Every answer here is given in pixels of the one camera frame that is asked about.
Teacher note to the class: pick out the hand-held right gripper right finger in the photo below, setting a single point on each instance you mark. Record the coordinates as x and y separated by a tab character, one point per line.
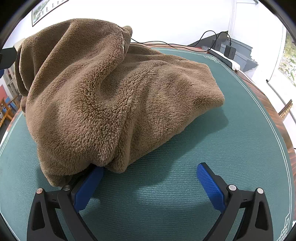
209	183

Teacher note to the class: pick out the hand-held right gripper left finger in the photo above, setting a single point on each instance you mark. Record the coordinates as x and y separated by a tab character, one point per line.
89	185

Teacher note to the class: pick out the brown fleece garment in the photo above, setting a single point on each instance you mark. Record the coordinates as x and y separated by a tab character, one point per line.
104	92

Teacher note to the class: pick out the white shelf unit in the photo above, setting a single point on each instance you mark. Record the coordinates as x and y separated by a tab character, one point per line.
11	83

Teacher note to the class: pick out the red board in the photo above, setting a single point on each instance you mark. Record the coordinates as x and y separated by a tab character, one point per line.
2	92

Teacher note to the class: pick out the green table mat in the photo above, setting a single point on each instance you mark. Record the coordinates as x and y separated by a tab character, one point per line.
161	185

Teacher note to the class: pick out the wooden chair with blue seat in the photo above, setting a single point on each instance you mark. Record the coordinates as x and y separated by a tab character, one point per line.
9	109

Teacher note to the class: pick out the light wooden slat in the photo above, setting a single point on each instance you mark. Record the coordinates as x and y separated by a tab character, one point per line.
285	110

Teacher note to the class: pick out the white power strip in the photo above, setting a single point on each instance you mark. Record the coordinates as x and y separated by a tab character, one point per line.
222	56

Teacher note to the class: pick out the black charger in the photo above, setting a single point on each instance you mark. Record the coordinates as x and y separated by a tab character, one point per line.
217	44
230	52

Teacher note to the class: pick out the hanging scroll painting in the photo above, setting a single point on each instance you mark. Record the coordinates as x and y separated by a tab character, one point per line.
289	60

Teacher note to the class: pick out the framed wall picture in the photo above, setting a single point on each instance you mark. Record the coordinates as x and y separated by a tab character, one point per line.
46	10

